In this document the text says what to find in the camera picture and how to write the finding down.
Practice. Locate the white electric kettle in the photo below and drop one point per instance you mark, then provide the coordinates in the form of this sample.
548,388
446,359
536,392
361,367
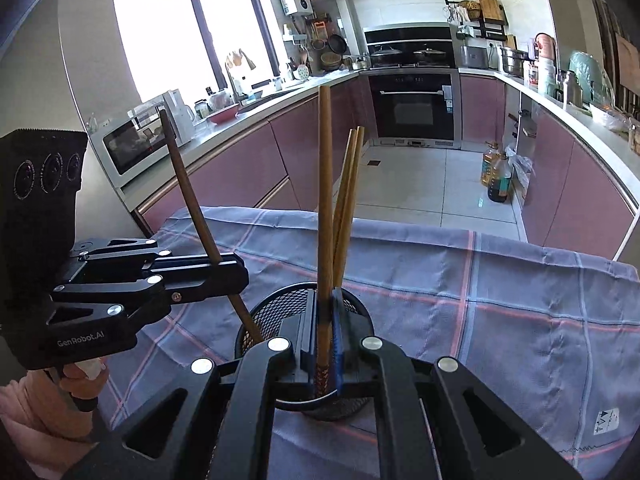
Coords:
179,112

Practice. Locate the kitchen window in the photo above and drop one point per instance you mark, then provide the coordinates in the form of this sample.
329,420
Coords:
160,30

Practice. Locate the polka dot utensil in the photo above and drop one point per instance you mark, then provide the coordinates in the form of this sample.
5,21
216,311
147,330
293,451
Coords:
301,72

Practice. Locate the patterned-end wooden chopstick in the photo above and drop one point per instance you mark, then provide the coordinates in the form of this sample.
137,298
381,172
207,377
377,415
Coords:
325,185
345,185
354,185

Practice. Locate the hanging black pans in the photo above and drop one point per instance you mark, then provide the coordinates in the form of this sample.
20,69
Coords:
334,44

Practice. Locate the grey checked cloth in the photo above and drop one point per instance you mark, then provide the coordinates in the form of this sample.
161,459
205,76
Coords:
500,310

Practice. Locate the steel thermos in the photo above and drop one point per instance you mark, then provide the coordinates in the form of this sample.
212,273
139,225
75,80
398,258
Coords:
573,91

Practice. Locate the oil bottles on floor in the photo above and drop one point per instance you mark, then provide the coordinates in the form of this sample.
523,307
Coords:
500,182

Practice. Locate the dark wooden chopstick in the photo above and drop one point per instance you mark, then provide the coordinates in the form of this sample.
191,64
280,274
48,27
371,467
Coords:
190,185

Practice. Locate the pink bowl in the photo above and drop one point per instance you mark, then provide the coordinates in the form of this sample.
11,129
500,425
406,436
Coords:
222,114

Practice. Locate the green appliance under plastic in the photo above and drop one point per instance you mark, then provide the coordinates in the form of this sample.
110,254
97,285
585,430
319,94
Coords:
592,77

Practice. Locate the black integrated stove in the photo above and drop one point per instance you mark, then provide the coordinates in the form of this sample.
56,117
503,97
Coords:
410,37

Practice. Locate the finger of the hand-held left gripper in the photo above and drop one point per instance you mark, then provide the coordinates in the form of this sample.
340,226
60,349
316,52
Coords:
210,280
200,260

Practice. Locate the pink jug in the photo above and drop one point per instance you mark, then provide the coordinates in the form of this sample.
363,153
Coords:
546,46

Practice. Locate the black wall rack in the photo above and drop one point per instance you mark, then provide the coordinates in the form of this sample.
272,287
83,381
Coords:
487,22

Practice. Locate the black lidded wok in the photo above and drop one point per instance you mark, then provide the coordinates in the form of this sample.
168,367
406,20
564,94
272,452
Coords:
385,55

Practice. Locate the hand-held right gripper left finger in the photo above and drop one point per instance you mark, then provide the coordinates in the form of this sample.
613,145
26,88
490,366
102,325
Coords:
305,340

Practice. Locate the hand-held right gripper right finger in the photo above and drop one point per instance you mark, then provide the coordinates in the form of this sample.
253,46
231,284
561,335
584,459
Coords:
345,340

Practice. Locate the pink lower kitchen cabinets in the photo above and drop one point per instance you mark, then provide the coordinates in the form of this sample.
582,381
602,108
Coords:
240,160
565,185

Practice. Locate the steel stockpot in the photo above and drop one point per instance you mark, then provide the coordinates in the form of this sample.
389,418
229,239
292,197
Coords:
513,60

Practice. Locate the white microwave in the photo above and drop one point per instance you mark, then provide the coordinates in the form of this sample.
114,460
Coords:
132,152

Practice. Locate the black built-in oven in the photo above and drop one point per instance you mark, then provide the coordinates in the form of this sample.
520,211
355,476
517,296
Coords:
412,107

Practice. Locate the sink faucet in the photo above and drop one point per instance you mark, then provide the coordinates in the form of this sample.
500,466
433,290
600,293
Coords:
235,85

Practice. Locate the black mesh utensil holder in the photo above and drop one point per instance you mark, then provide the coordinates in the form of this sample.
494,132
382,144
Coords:
260,312

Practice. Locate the person's left hand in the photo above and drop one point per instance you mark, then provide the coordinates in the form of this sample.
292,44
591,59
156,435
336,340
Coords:
82,374

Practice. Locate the clear plastic bag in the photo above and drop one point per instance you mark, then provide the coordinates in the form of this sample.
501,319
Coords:
520,167

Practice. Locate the yellow oil bottle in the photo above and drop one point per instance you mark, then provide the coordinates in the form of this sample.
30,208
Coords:
489,167

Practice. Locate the dark lidded pot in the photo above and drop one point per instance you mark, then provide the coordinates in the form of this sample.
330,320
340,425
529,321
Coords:
430,56

